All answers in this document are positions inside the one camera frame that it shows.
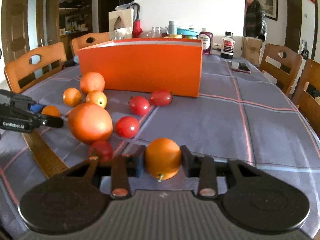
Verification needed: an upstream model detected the small orange front left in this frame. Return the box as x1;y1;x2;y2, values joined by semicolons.
41;105;61;117

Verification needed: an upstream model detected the red tomato front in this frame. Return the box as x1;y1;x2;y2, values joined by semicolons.
88;140;113;163

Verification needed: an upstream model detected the red tomato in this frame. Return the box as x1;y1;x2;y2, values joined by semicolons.
116;116;140;138
129;96;150;116
150;89;172;106
88;140;113;163

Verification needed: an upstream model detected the red tomato middle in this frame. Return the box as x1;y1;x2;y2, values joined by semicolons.
116;116;140;138

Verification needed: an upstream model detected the wooden chair left near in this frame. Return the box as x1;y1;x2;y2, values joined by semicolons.
4;42;67;93

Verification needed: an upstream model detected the wooden chair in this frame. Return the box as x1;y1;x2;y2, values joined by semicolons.
291;58;320;131
4;42;67;93
70;32;110;56
259;43;303;95

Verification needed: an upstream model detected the large orange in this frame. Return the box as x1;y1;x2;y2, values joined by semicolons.
68;102;113;145

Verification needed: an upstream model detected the long wooden ruler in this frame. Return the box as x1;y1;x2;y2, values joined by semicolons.
22;130;68;178

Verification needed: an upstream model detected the orange behind lemons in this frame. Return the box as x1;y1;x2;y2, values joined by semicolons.
80;72;105;95

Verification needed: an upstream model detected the red tomato back left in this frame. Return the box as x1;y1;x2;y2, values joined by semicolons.
129;96;150;116

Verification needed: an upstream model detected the blue plaid tablecloth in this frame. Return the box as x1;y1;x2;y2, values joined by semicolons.
1;55;319;239

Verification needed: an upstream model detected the wooden chair left far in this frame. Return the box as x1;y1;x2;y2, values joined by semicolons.
70;32;110;56

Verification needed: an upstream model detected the red tomato back right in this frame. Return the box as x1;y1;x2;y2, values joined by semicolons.
150;89;172;106

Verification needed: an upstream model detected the orange cardboard box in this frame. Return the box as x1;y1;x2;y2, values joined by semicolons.
78;38;202;98

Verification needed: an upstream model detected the black smartphone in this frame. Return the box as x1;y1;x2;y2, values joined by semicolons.
230;61;251;74

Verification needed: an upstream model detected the wooden chair far right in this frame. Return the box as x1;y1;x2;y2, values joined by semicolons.
259;43;303;95

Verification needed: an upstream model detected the white paper bag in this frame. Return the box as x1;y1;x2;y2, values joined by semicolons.
108;9;134;40

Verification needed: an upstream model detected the dark bottle red label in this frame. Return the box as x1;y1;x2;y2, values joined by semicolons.
220;31;235;59

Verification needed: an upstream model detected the red folded umbrella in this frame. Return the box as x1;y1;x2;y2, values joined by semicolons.
128;2;144;39

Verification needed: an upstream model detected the purple label bottle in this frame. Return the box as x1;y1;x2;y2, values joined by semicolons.
198;28;213;55

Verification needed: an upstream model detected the small cardboard box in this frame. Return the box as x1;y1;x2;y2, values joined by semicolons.
242;37;263;66

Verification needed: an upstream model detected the teal bowl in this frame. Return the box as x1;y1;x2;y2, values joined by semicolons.
177;28;198;36

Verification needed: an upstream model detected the wooden chair near right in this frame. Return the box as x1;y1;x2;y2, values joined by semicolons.
291;58;320;131

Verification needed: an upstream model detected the light blue cup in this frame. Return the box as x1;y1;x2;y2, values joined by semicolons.
168;21;176;35

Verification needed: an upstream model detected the dark jacket on rack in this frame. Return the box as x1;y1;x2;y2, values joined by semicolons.
244;0;267;42

